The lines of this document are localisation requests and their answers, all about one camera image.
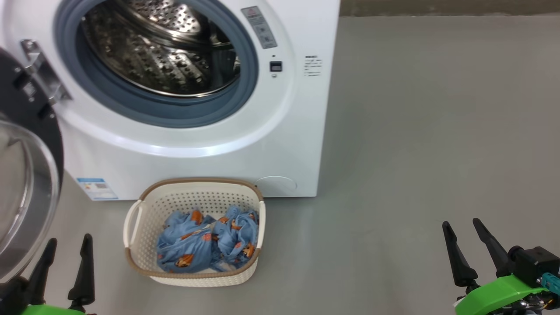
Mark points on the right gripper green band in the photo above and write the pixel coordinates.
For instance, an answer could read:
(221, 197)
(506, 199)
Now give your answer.
(498, 297)

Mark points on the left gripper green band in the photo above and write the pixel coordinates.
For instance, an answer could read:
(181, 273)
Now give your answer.
(17, 302)

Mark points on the blue printed garment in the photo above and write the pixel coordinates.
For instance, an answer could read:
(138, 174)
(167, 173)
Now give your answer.
(238, 232)
(183, 245)

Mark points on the black round glass washer door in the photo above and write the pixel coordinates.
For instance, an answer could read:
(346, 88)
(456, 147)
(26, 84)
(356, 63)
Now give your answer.
(30, 131)

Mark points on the metal door hinge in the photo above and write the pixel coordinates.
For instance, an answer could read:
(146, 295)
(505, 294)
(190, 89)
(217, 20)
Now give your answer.
(41, 70)

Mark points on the white front-load washing machine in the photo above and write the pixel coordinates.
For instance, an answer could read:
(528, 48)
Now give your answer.
(288, 131)

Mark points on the black door lock socket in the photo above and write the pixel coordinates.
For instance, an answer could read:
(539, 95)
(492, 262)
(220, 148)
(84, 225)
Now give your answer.
(275, 66)

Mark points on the blue energy label sticker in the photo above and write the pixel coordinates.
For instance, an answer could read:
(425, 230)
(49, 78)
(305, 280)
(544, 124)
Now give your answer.
(97, 189)

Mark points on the cream perforated laundry basket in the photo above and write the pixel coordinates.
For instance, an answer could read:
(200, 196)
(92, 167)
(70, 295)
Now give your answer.
(192, 194)

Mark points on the round white filter cover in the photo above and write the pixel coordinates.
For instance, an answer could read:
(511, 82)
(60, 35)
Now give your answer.
(276, 186)

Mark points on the small black text sticker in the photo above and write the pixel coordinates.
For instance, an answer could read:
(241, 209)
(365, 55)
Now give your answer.
(313, 65)

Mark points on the grey warning label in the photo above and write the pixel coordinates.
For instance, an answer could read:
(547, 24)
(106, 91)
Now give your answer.
(260, 26)

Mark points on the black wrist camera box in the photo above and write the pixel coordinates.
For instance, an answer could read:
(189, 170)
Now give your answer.
(533, 262)

